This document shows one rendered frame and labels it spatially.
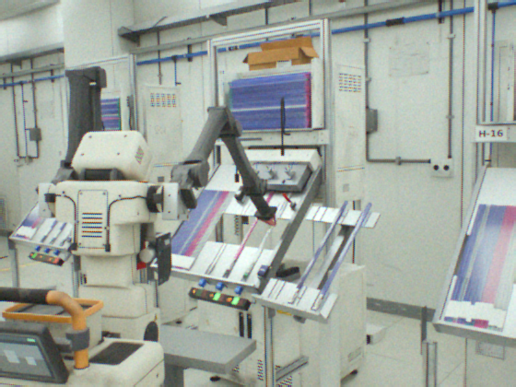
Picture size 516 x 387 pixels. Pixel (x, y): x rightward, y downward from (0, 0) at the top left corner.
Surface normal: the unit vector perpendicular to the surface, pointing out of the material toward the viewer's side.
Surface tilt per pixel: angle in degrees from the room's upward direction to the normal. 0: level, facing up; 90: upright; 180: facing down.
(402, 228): 90
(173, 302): 90
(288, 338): 90
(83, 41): 90
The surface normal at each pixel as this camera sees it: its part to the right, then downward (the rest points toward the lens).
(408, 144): -0.63, 0.11
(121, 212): -0.28, -0.03
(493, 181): -0.46, -0.64
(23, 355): -0.24, 0.52
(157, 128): 0.78, 0.05
